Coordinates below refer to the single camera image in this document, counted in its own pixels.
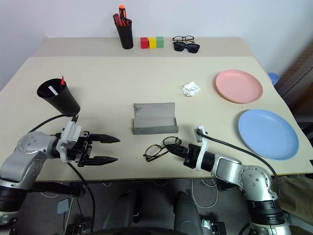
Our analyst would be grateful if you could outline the pink plate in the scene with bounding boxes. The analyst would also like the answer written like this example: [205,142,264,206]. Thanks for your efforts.
[215,70,264,104]

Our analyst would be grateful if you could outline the brown thin-frame glasses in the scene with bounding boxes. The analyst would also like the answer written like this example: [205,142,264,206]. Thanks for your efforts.
[172,35,196,44]

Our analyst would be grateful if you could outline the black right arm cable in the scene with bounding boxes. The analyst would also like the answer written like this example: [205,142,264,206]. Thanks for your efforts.
[197,129,281,196]

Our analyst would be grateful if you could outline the tall black pen holder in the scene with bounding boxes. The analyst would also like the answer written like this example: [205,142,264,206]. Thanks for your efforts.
[116,19,134,50]

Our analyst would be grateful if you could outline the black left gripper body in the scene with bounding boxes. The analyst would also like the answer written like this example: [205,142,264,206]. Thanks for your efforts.
[67,131,95,167]

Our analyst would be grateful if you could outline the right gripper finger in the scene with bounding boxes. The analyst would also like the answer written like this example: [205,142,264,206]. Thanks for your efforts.
[172,148,188,159]
[168,143,189,152]

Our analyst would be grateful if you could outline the large dark rounded shape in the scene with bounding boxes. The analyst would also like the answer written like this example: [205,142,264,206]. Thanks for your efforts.
[174,190,203,235]

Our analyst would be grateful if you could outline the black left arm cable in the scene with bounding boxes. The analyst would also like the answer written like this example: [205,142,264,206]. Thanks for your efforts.
[28,113,79,134]

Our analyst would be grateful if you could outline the grey glasses case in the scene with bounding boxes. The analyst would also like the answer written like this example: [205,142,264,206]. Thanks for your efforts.
[133,102,179,136]

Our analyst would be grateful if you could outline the blue plate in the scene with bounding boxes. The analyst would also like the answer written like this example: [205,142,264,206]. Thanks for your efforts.
[238,109,300,161]

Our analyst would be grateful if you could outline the wide black plastic cup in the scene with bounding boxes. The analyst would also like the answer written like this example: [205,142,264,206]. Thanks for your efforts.
[37,78,81,115]

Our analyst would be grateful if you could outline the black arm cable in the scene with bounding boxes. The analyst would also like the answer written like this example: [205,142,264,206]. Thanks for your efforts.
[197,129,281,196]
[28,113,79,134]

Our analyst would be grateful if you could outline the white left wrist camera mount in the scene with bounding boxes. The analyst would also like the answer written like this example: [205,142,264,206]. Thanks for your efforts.
[55,121,82,163]

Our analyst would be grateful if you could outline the tortoiseshell glasses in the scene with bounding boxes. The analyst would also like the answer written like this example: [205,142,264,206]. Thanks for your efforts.
[143,136,183,163]

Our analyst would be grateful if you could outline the silver metal bracket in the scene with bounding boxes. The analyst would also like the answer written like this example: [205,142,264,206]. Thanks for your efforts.
[201,219,227,235]

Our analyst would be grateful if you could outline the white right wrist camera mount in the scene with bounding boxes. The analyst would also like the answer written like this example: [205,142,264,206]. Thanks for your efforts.
[194,125,210,171]

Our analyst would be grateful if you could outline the orange and black screwdriver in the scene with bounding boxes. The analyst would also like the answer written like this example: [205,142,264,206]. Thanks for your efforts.
[118,4,128,25]

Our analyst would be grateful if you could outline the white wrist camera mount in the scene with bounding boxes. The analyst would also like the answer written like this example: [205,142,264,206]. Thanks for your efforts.
[194,125,210,171]
[55,121,82,163]

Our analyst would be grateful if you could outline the white floor cable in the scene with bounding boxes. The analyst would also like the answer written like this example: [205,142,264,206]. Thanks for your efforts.
[191,180,219,209]

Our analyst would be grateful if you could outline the black bar under table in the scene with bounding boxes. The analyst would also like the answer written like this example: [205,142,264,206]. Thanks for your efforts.
[31,182,86,198]

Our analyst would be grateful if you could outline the black sunglasses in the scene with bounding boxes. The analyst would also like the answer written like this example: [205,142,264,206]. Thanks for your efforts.
[173,42,201,53]

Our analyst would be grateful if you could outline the small grey box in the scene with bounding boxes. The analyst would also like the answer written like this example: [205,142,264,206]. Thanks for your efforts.
[57,198,71,214]

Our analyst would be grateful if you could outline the khaki cloth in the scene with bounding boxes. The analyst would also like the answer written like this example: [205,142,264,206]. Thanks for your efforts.
[278,176,313,213]

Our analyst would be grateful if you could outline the white tissue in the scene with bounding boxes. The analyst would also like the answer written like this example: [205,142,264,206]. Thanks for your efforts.
[180,81,201,97]

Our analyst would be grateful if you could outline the blue plastic container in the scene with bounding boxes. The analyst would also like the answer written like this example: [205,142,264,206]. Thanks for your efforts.
[267,72,280,86]

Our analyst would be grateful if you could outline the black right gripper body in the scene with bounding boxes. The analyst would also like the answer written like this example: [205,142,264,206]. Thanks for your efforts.
[183,143,203,170]

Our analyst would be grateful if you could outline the thin black hanging cable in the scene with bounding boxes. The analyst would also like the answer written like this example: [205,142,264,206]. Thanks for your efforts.
[67,162,96,233]

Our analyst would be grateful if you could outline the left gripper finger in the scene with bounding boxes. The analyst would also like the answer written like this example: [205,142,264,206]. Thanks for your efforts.
[77,156,119,168]
[89,133,121,144]

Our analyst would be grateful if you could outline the dark red handled tool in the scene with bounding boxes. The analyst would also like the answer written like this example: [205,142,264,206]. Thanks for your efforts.
[112,13,123,27]

